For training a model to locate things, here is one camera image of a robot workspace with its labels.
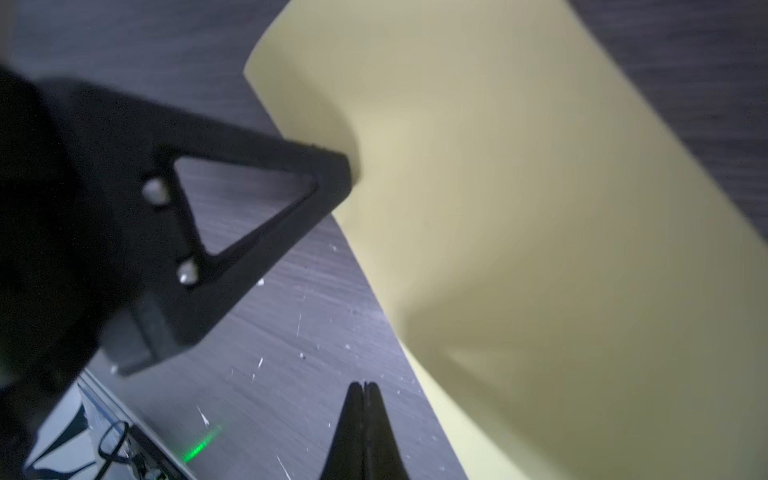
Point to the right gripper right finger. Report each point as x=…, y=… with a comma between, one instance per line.
x=381, y=456

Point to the yellow square paper sheet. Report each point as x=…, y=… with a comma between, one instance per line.
x=576, y=297

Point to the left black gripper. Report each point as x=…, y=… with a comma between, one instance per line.
x=96, y=230

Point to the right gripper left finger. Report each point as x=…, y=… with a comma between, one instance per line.
x=345, y=459

